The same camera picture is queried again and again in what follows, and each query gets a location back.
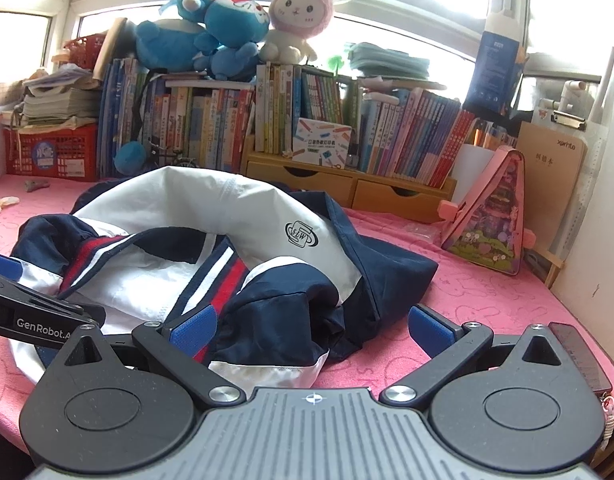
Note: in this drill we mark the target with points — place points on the row of yellow green books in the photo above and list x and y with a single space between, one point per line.
282 105

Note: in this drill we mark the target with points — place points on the pink rabbit-print blanket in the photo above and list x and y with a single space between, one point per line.
487 290

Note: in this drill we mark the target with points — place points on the pink white rabbit plush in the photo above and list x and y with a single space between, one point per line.
297 10

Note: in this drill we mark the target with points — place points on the white paper sheet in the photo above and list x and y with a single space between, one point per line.
474 160

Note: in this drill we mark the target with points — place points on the pink triangular toy house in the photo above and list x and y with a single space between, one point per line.
487 220

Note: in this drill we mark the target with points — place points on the stack of green cloths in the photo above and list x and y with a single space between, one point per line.
387 57

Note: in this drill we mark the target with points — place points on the blue pompom ball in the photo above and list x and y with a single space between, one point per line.
129 157

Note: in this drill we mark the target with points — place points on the cardboard tube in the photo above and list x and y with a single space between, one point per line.
112 42

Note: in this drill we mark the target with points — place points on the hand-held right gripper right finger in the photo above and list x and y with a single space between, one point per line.
428 325

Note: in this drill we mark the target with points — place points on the white ruler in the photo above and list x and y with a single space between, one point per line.
594 160

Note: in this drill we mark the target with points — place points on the row of tall colourful books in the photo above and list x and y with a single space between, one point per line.
207 125

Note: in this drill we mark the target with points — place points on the white plastic container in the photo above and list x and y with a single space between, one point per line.
569 91

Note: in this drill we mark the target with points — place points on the white printed cardboard box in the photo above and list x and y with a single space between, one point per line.
319 142

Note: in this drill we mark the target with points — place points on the green plant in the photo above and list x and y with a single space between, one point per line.
337 61

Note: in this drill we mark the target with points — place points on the wooden easel stand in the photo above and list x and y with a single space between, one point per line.
552 262

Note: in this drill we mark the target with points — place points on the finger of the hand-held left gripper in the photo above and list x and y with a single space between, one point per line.
2 266
32 317

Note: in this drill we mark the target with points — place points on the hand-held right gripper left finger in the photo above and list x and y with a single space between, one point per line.
194 328

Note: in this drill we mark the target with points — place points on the blue plush toy white ears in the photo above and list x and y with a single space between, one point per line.
162 42

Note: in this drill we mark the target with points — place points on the small grey object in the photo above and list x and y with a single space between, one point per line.
37 185

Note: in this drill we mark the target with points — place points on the small red plastic basket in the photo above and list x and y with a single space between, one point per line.
84 52

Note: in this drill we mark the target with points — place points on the row of pink red books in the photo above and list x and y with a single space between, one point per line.
417 135

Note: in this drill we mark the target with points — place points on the wooden drawer organizer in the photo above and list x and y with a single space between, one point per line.
312 182

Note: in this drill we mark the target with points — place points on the navy and white jacket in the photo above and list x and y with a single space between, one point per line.
267 210

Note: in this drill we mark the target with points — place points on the stack of papers and booklets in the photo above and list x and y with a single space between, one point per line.
57 100

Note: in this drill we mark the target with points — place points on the clipboard with metal clip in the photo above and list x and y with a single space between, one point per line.
567 121

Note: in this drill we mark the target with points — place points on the blue cat plush toy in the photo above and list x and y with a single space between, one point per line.
234 17

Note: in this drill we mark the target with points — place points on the miniature bicycle model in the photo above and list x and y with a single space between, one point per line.
187 161

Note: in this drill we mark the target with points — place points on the dark red phone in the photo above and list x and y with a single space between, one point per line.
579 355

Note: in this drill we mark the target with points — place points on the large red plastic basket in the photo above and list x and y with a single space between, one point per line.
62 152

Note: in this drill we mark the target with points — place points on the crumpled white tissue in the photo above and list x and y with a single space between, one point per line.
2 204

